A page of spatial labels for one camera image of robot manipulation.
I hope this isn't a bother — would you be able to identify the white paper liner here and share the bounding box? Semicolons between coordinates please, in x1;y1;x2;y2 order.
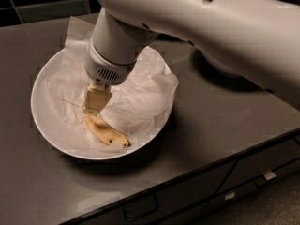
44;17;179;159

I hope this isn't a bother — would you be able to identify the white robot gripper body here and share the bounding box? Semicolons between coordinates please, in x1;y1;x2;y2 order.
84;40;135;86

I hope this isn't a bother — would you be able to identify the large white bowl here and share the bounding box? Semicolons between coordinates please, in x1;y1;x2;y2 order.
31;47;178;160

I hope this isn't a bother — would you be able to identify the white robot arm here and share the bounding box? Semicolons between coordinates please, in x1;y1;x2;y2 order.
85;0;300;109

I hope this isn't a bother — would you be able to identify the dark drawer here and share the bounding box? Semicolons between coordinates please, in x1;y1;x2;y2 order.
218;139;300;192
61;161;236;225

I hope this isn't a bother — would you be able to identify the dark drawer front left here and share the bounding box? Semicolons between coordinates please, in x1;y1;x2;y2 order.
61;161;236;225

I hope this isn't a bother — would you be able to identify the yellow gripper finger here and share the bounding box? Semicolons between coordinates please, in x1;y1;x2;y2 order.
83;84;112;116

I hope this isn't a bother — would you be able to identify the dark drawer front right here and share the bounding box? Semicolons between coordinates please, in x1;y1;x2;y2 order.
218;139;300;192

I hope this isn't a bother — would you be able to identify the yellow spotted banana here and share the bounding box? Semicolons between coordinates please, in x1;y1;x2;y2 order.
83;114;130;148

